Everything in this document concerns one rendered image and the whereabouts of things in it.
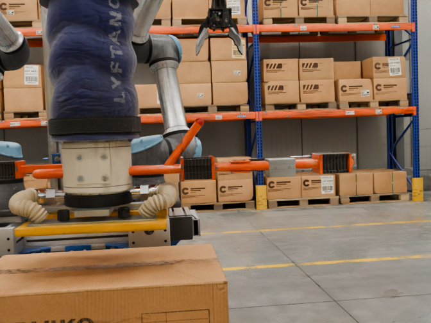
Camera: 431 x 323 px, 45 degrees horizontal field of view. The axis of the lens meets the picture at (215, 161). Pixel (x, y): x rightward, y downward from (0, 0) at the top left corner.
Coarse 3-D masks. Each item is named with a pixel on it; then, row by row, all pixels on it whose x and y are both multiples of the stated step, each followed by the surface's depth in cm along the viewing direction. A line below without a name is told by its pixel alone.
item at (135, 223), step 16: (128, 208) 122; (32, 224) 118; (48, 224) 118; (64, 224) 118; (80, 224) 118; (96, 224) 118; (112, 224) 118; (128, 224) 118; (144, 224) 118; (160, 224) 119
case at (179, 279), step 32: (32, 256) 146; (64, 256) 144; (96, 256) 143; (128, 256) 142; (160, 256) 140; (192, 256) 139; (0, 288) 115; (32, 288) 114; (64, 288) 113; (96, 288) 113; (128, 288) 113; (160, 288) 114; (192, 288) 114; (224, 288) 115; (0, 320) 111; (32, 320) 112; (64, 320) 112; (96, 320) 113; (128, 320) 114; (160, 320) 114; (192, 320) 115; (224, 320) 116
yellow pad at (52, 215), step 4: (132, 208) 139; (136, 208) 139; (48, 212) 137; (52, 212) 137; (56, 212) 137; (72, 212) 137; (112, 212) 137; (116, 212) 137; (132, 212) 137; (136, 212) 137; (160, 212) 138; (164, 212) 138; (48, 216) 135; (52, 216) 135; (56, 216) 135; (72, 216) 136; (108, 216) 137
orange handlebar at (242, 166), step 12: (24, 168) 154; (36, 168) 154; (48, 168) 155; (60, 168) 155; (132, 168) 129; (144, 168) 129; (156, 168) 130; (168, 168) 130; (180, 168) 130; (216, 168) 131; (228, 168) 131; (240, 168) 131; (252, 168) 132; (264, 168) 132; (300, 168) 133
